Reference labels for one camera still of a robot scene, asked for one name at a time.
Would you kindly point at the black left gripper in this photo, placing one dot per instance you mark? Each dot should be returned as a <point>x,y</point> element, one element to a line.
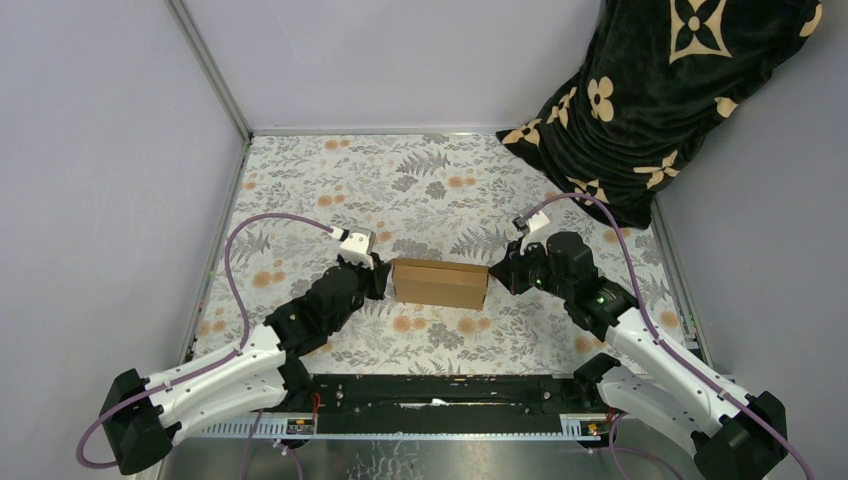
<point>377,277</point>

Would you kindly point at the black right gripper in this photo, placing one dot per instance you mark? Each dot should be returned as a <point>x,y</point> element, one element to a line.
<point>508,271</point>

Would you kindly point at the brown cardboard box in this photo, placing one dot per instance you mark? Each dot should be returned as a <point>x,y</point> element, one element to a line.
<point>439,283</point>

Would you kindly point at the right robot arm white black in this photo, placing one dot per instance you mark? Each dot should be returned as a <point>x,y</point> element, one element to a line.
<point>729,433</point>

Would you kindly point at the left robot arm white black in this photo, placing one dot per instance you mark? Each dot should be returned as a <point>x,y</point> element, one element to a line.
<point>147,416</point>

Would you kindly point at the floral patterned table mat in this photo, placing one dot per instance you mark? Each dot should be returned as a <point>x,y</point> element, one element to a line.
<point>435,197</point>

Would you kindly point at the black beige flower blanket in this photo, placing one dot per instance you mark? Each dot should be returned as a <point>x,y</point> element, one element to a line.
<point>657,78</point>

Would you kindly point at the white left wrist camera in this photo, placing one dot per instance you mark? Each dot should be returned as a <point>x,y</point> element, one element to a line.
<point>356,245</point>

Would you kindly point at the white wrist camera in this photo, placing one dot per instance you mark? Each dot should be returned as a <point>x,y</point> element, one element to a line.
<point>356,245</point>
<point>531,229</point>

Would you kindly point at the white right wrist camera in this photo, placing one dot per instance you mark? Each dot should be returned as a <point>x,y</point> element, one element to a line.
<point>531,229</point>

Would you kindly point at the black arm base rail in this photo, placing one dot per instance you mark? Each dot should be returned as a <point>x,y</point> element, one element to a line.
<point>382,397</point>

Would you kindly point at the grey slotted cable duct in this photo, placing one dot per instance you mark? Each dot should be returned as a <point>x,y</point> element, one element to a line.
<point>489,426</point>

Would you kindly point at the aluminium frame post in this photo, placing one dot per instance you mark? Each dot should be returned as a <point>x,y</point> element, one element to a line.
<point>189,28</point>

